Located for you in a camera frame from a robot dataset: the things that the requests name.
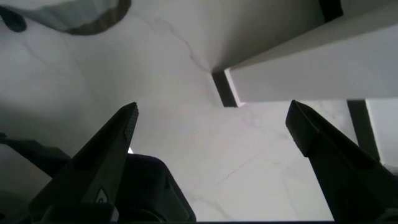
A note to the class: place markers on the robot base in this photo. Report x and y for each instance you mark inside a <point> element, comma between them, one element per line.
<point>149,186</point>

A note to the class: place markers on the white laundry basket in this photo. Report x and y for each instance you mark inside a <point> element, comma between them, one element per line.
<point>77,15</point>

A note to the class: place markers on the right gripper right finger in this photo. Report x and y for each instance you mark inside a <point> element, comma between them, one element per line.
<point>351,177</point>

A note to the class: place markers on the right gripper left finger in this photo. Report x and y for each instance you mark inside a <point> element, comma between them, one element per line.
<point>87,180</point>

